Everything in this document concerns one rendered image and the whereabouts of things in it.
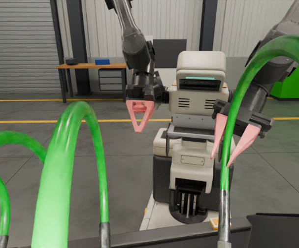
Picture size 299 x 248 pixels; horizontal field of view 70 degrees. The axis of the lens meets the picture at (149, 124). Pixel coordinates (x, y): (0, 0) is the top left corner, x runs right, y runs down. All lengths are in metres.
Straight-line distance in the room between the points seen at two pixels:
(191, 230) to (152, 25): 6.06
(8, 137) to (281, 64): 0.37
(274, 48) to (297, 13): 0.44
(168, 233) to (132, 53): 0.47
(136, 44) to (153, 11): 5.96
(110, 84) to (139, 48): 4.78
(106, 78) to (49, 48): 2.20
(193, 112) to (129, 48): 0.62
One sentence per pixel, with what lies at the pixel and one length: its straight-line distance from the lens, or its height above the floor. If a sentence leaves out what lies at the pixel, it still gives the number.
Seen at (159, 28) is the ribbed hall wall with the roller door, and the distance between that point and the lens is 6.48.
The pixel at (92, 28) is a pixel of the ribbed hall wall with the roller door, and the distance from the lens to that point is 6.57.
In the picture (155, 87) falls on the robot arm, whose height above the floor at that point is 1.24.
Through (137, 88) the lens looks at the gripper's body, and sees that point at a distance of 0.51.
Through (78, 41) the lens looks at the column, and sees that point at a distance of 6.23.
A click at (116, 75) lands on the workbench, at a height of 0.67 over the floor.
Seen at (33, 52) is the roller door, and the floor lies 1.12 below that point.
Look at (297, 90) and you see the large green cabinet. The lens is 6.53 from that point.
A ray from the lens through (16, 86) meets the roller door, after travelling 7.44.
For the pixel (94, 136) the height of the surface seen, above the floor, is 1.30.
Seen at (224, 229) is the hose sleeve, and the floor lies 1.16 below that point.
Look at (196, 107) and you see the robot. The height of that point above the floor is 1.14.
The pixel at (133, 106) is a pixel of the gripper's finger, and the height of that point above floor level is 1.28.
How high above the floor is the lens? 1.43
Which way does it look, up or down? 21 degrees down
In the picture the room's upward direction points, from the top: straight up
